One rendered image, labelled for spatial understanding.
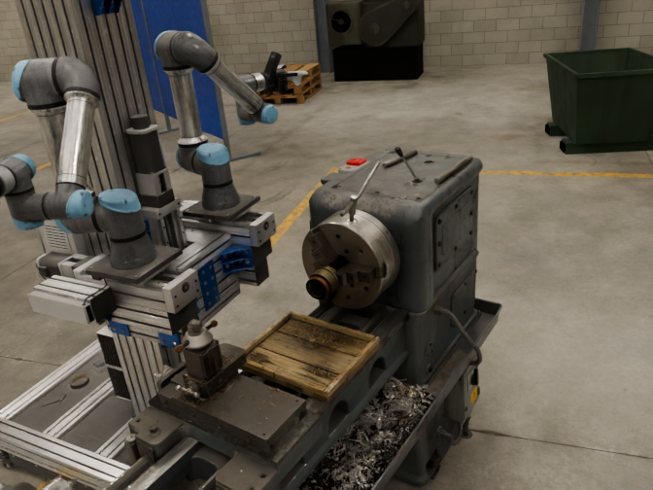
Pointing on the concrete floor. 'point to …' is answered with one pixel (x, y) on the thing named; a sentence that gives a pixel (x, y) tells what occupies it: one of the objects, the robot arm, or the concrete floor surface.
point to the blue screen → (178, 16)
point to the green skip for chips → (601, 100)
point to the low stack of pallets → (297, 86)
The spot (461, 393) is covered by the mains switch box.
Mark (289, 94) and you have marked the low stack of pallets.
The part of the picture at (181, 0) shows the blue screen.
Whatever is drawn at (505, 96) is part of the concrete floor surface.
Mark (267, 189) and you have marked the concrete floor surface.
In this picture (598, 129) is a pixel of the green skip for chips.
